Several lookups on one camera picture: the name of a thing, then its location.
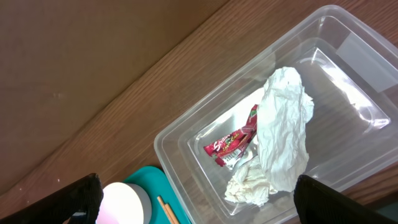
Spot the red snack wrapper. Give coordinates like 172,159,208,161
203,105,258,169

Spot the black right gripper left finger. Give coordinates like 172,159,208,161
1,173,104,224

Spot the wooden chopstick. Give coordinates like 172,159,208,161
157,196,178,224
164,203,180,224

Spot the teal plastic tray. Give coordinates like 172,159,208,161
124,166,191,224

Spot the small white tissue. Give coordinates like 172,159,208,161
224,156,278,207

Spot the pink shallow bowl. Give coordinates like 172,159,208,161
96,182,152,224

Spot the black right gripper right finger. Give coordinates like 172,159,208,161
294,175,395,224

